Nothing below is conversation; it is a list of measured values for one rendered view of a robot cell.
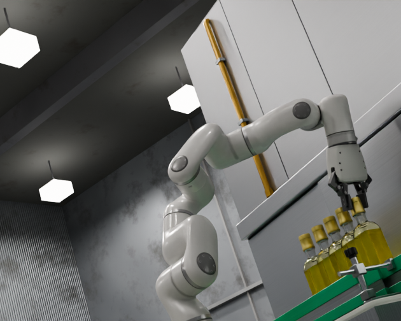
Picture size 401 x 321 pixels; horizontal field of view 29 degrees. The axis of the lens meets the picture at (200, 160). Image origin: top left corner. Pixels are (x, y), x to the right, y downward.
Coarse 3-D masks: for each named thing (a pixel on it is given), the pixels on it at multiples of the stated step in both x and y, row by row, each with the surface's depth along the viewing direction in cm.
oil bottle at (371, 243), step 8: (360, 224) 196; (368, 224) 196; (376, 224) 197; (360, 232) 196; (368, 232) 194; (376, 232) 195; (360, 240) 196; (368, 240) 193; (376, 240) 194; (384, 240) 195; (360, 248) 196; (368, 248) 194; (376, 248) 193; (384, 248) 194; (368, 256) 194; (376, 256) 192; (384, 256) 193; (392, 256) 194; (368, 264) 194
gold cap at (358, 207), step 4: (352, 200) 199; (356, 200) 199; (352, 204) 199; (356, 204) 199; (360, 204) 199; (356, 208) 198; (360, 208) 198; (352, 212) 199; (356, 212) 198; (364, 212) 200
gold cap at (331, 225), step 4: (332, 216) 209; (324, 220) 209; (328, 220) 208; (332, 220) 208; (324, 224) 210; (328, 224) 208; (332, 224) 208; (336, 224) 208; (328, 228) 208; (332, 228) 207; (336, 228) 207; (328, 232) 208
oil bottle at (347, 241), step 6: (348, 234) 200; (342, 240) 202; (348, 240) 200; (354, 240) 199; (342, 246) 202; (348, 246) 200; (354, 246) 198; (348, 258) 200; (360, 258) 197; (348, 264) 200
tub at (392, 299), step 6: (378, 300) 151; (384, 300) 152; (390, 300) 153; (396, 300) 154; (360, 306) 153; (366, 306) 152; (372, 306) 152; (354, 312) 155; (360, 312) 154; (342, 318) 158; (348, 318) 157
